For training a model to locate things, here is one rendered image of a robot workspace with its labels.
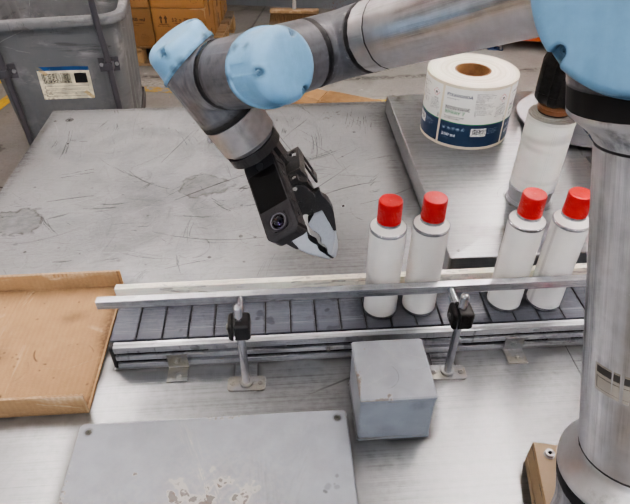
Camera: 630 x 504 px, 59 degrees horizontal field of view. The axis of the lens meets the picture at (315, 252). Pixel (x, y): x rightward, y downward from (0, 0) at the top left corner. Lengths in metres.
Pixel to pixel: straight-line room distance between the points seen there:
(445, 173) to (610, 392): 0.86
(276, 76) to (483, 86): 0.78
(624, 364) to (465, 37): 0.30
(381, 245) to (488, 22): 0.36
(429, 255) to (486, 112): 0.56
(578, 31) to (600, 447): 0.28
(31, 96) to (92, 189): 1.52
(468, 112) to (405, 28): 0.73
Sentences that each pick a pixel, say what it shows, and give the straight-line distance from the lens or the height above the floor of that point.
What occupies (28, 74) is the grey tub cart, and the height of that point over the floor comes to 0.57.
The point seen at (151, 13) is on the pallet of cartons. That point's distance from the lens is 4.14.
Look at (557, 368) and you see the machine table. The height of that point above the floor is 0.83.
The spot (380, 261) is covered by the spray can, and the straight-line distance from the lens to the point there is 0.79.
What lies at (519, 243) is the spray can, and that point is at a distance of 0.84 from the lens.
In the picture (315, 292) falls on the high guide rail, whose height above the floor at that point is 0.96.
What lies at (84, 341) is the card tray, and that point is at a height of 0.83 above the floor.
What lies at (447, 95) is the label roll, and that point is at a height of 1.00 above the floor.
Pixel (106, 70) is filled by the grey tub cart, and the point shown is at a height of 0.58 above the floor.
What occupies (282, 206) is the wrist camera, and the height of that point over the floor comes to 1.12.
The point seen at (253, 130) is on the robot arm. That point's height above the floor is 1.20.
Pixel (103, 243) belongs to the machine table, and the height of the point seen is 0.83.
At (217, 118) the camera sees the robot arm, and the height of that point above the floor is 1.22.
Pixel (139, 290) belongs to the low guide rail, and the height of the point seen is 0.91.
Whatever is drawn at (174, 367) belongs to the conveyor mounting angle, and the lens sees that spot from 0.89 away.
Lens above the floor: 1.51
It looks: 40 degrees down
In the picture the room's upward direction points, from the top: straight up
